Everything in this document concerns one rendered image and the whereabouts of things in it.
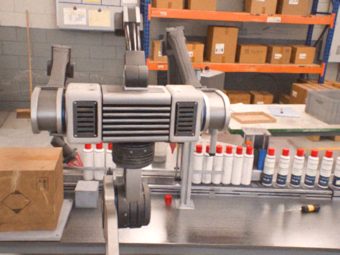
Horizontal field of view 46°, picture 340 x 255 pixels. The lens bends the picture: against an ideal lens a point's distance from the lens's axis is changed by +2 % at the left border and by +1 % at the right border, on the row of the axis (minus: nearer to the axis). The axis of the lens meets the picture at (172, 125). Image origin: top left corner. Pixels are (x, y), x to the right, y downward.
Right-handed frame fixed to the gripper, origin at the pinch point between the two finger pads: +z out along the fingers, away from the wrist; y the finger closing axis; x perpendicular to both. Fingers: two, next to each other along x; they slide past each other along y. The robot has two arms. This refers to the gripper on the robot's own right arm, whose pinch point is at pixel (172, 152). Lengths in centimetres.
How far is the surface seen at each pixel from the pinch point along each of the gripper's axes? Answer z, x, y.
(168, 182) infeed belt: 13.5, 8.6, 2.0
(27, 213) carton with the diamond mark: 7, 48, 61
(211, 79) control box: -45, 21, -13
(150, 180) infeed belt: 13.5, 6.7, 11.3
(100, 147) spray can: -4.7, 7.3, 36.5
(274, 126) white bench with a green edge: 26, -116, -95
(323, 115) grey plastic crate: 21, -135, -145
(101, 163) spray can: 3.8, 8.4, 36.1
